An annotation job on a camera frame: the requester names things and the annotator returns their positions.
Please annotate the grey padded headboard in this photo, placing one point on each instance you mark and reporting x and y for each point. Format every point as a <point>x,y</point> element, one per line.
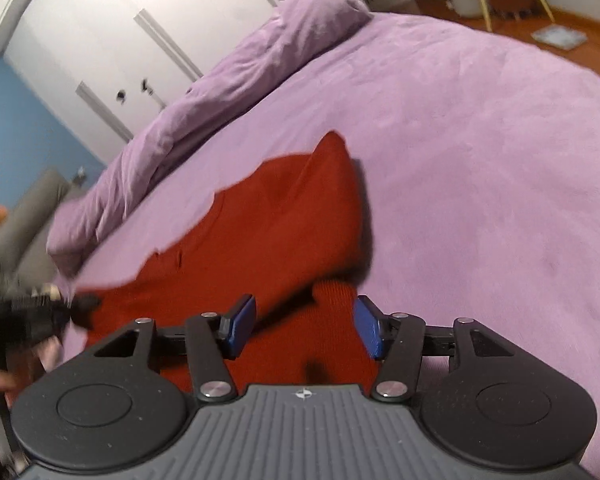
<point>24,263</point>

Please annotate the purple rolled duvet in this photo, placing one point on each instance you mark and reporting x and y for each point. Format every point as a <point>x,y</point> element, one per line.
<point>293,36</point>

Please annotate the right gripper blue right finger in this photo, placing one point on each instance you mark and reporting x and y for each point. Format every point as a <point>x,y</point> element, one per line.
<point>373,327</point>

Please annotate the red knit sweater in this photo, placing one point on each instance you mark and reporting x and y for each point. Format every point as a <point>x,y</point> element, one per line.
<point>291,236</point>

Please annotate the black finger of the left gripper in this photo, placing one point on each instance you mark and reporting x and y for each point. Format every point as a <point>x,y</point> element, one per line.
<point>43,315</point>

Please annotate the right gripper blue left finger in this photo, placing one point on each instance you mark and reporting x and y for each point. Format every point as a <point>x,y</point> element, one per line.
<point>236,326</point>

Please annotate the grey floor mat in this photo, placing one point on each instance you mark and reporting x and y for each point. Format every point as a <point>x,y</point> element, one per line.
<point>560,37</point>

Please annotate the purple bed sheet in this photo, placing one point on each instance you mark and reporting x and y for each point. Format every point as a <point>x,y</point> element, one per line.
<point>478,163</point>

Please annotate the white wardrobe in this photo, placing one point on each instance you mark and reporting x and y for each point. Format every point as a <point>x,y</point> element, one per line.
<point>107,68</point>

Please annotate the person's left hand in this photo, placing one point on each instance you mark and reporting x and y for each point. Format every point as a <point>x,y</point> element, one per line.
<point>24,366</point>

